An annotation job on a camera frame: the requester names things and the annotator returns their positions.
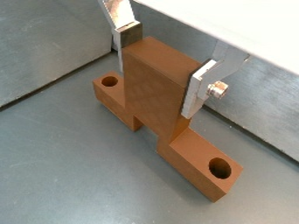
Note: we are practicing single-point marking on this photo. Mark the brown T-shaped block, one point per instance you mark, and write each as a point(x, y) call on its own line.
point(144, 97)

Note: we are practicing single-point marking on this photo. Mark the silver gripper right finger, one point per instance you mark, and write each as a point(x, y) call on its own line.
point(205, 82)

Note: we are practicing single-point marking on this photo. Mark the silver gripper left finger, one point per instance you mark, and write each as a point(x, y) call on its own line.
point(125, 28)

